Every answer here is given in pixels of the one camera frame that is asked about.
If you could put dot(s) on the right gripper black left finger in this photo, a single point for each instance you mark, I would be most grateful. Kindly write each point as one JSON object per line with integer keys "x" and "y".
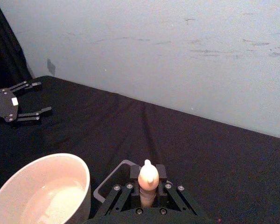
{"x": 123, "y": 198}

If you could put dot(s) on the black table cloth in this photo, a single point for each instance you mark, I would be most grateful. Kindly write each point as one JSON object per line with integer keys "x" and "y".
{"x": 177, "y": 151}

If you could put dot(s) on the black curtain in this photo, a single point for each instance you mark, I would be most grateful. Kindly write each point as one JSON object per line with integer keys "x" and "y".
{"x": 4, "y": 51}

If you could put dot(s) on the black tray with grey rim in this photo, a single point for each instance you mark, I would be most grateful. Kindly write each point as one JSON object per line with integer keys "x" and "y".
{"x": 117, "y": 176}

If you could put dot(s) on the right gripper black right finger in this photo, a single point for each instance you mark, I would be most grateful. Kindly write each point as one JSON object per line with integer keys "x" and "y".
{"x": 175, "y": 198}

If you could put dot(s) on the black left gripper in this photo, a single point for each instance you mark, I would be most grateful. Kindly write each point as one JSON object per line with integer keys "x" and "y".
{"x": 3, "y": 105}

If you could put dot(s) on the white round bowl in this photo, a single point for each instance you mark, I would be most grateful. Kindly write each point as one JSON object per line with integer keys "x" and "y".
{"x": 60, "y": 168}

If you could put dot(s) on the pale pink sausage-shaped piece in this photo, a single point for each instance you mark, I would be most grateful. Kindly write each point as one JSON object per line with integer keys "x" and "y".
{"x": 148, "y": 175}

